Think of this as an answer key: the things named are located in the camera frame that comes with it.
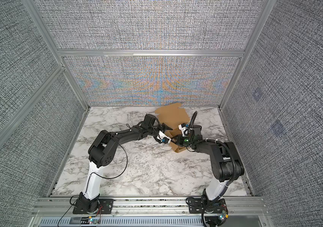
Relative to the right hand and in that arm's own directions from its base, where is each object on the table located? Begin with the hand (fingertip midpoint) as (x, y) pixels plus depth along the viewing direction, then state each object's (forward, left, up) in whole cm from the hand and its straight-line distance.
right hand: (170, 136), depth 92 cm
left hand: (+5, -1, +1) cm, 5 cm away
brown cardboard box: (+17, -1, -1) cm, 17 cm away
